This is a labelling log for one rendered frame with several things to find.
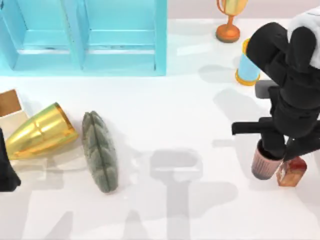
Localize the pink ribbed cup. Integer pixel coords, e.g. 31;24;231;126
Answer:
251;139;287;181

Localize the brown and red block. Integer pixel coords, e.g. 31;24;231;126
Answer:
275;156;308;188

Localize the grey rounded box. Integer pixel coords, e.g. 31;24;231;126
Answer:
254;79;275;100

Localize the blue can with yellow rims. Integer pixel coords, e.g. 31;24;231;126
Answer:
234;38;261;87

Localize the gold trophy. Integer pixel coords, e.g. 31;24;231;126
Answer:
215;0;250;43

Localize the grey-green bread loaf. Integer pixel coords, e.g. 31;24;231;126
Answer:
81;110;120;194

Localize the light blue rack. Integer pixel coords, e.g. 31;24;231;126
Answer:
0;0;167;77

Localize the gold cup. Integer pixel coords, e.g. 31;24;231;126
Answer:
4;101;80;161

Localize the white box with brown inside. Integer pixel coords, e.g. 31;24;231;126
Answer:
0;89;30;141

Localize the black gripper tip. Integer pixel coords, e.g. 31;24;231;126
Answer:
0;127;22;194

